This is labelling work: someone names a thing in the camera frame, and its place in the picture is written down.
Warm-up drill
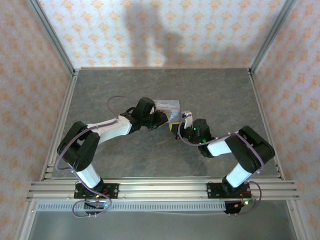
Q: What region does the black controller board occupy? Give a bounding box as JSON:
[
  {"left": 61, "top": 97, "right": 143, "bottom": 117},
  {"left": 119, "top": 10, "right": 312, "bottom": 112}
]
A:
[
  {"left": 223, "top": 198, "right": 257, "bottom": 216},
  {"left": 83, "top": 199, "right": 112, "bottom": 216}
]

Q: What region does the aluminium table side rail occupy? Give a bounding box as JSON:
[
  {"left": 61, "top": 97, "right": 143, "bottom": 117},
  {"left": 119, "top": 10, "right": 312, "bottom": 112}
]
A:
[
  {"left": 247, "top": 68, "right": 305, "bottom": 240},
  {"left": 18, "top": 69, "right": 80, "bottom": 240}
]

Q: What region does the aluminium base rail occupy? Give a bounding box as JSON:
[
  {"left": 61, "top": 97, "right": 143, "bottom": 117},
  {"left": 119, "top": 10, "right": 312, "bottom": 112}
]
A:
[{"left": 26, "top": 177, "right": 300, "bottom": 202}]

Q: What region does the grey metal panel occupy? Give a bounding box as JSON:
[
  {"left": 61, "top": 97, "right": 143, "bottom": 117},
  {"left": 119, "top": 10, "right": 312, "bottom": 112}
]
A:
[{"left": 27, "top": 211, "right": 298, "bottom": 240}]

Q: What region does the aluminium frame post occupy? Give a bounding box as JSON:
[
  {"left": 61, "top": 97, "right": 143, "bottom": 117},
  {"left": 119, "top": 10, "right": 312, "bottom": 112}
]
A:
[
  {"left": 248, "top": 0, "right": 298, "bottom": 75},
  {"left": 26, "top": 0, "right": 77, "bottom": 76}
]

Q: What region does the slotted grey cable duct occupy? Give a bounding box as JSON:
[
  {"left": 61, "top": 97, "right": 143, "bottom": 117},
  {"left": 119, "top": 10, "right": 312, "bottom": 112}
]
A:
[{"left": 37, "top": 201, "right": 227, "bottom": 213}]

